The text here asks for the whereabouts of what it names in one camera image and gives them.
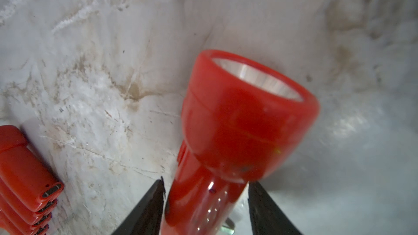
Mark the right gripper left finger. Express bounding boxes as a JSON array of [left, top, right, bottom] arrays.
[[112, 177, 165, 235]]

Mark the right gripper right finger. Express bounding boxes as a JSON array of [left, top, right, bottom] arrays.
[[248, 182, 302, 235]]

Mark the red flashlight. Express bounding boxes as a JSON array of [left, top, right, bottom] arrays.
[[1, 180, 58, 225], [1, 125, 64, 212], [161, 50, 320, 235], [1, 212, 49, 235], [1, 197, 52, 232]]

